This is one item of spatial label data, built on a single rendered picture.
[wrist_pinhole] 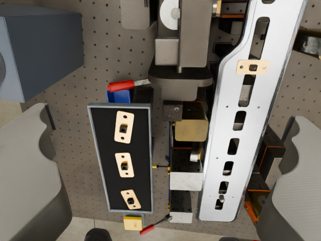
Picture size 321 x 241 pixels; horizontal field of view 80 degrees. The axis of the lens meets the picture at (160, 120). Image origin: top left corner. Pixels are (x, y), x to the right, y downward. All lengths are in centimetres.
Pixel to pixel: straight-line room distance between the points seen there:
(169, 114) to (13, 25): 41
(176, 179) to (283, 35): 49
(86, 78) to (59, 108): 23
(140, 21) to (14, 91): 36
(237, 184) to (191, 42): 62
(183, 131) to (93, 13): 58
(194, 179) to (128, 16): 48
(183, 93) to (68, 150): 87
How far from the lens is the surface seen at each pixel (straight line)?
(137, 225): 74
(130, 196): 62
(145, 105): 43
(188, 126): 54
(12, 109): 227
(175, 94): 50
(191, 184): 65
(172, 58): 39
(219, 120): 64
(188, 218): 88
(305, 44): 63
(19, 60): 59
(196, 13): 35
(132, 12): 47
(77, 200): 153
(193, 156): 57
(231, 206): 95
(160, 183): 126
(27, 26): 62
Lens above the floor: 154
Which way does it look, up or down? 60 degrees down
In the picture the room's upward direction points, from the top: 175 degrees counter-clockwise
